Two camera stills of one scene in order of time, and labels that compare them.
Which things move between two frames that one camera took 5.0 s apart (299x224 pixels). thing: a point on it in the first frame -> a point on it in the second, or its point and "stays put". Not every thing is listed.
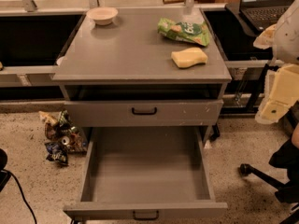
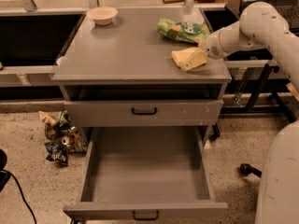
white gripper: [288, 37] -> [211, 47]
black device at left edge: [5, 175] stays put
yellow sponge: [189, 57] stays put
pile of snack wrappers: [63, 136] stays put
